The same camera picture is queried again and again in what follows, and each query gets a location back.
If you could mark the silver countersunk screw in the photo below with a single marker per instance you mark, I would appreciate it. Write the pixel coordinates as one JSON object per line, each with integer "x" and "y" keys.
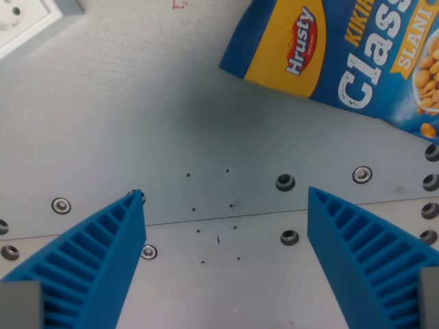
{"x": 149, "y": 252}
{"x": 143, "y": 198}
{"x": 362, "y": 174}
{"x": 61, "y": 205}

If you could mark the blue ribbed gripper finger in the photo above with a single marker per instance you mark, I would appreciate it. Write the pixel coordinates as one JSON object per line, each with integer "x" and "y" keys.
{"x": 363, "y": 253}
{"x": 103, "y": 253}

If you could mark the blue yellow peanut snack bag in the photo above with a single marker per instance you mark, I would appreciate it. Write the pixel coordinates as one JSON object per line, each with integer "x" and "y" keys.
{"x": 343, "y": 51}

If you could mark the gray threaded table insert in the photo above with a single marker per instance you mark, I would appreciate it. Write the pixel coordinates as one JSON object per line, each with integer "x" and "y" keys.
{"x": 285, "y": 182}
{"x": 2, "y": 227}
{"x": 431, "y": 182}
{"x": 432, "y": 152}
{"x": 429, "y": 236}
{"x": 431, "y": 210}
{"x": 289, "y": 237}
{"x": 9, "y": 252}

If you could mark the white power socket plate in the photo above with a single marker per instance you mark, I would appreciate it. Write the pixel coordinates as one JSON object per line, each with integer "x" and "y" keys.
{"x": 24, "y": 24}

